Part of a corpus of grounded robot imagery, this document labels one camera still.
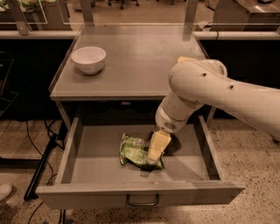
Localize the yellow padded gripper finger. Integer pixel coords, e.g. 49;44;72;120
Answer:
147;130;172;163

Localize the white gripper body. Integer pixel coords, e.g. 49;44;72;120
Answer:
155;104;186;134

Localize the green jalapeno chip bag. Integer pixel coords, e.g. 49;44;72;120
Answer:
119;134;165;171

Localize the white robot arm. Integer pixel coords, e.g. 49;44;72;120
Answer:
147;57;280;165

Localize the grey counter cabinet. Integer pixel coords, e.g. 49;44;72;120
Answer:
51;25;207;128

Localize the grey open drawer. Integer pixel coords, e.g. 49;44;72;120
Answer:
36;117;245;209

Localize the yellow sponge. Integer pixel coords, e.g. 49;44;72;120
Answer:
177;56;197;63

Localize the white ceramic bowl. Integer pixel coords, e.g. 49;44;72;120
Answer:
71;46;107;74

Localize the black office chair base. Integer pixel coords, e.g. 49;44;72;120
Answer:
107;0;140;10

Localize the black bar on floor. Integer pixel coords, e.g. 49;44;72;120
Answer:
24;135;56;201

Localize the white shoe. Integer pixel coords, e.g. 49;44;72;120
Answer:
0;183;13;201

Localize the black drawer handle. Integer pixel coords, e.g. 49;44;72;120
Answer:
126;194;159;207

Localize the black floor cable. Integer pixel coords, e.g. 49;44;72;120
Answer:
25;118;66;224

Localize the dark wire rack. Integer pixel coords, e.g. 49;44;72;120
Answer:
0;52;18;117

